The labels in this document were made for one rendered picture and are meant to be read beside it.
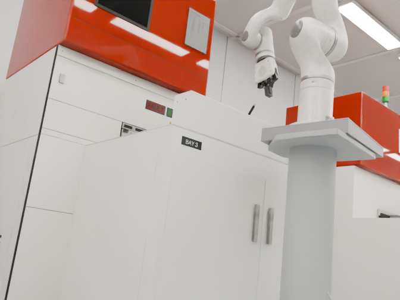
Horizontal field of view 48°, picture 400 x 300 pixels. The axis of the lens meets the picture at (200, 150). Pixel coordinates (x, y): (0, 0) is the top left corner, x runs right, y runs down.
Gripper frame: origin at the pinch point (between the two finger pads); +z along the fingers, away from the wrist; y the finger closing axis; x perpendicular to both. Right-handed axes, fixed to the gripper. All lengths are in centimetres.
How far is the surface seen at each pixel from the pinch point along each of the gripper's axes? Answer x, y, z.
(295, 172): -17, 21, 46
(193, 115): -42.5, -0.7, 24.4
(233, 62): 171, -173, -177
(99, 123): -46, -61, 6
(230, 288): -17, -12, 80
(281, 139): -25.0, 22.4, 36.9
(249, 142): -13.5, -1.2, 26.7
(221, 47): 153, -171, -188
